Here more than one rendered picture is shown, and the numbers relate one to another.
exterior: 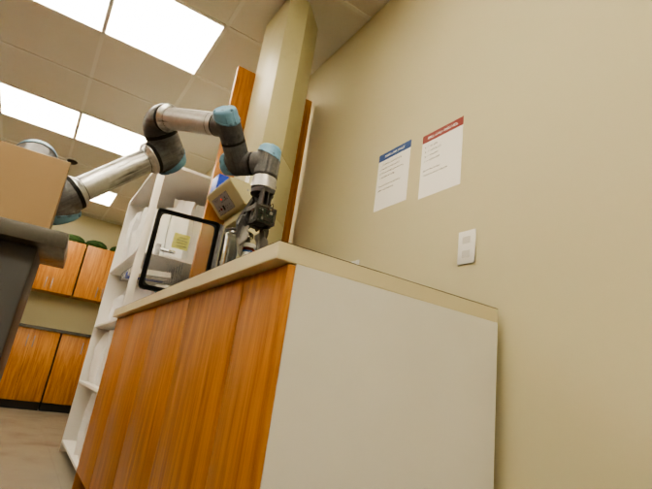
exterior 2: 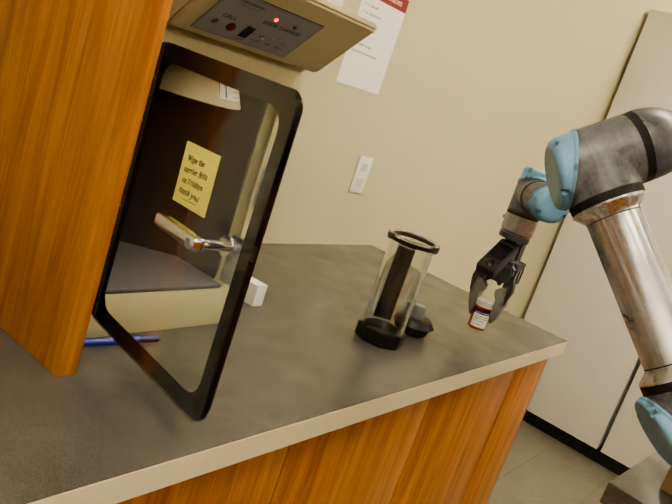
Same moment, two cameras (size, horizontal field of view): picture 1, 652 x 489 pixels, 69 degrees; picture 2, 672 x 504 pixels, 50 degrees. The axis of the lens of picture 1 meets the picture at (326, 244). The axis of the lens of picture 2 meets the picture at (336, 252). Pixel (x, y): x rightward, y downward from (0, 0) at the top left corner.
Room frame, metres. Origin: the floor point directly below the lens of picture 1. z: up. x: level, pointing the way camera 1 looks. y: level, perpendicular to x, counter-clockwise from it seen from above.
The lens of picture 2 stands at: (2.41, 1.55, 1.42)
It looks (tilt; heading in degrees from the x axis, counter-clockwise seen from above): 13 degrees down; 244
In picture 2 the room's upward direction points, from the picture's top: 19 degrees clockwise
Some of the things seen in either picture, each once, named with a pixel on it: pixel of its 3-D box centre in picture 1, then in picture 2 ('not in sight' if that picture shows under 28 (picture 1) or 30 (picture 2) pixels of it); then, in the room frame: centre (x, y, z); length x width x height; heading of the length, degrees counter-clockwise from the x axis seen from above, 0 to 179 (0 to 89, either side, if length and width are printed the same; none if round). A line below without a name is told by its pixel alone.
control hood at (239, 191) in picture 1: (227, 200); (275, 22); (2.11, 0.50, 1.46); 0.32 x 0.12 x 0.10; 30
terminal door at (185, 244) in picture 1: (180, 253); (180, 221); (2.21, 0.68, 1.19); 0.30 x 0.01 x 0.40; 111
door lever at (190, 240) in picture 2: not in sight; (192, 233); (2.21, 0.76, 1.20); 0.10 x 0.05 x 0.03; 111
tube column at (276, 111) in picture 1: (284, 89); not in sight; (2.20, 0.34, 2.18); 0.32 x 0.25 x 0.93; 30
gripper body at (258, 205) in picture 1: (260, 209); (507, 258); (1.34, 0.21, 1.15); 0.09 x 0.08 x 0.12; 33
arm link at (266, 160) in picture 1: (267, 163); (531, 193); (1.35, 0.22, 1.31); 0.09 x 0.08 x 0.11; 71
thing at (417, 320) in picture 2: not in sight; (415, 318); (1.54, 0.24, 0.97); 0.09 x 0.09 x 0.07
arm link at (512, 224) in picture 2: (264, 185); (517, 225); (1.35, 0.21, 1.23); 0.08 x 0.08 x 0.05
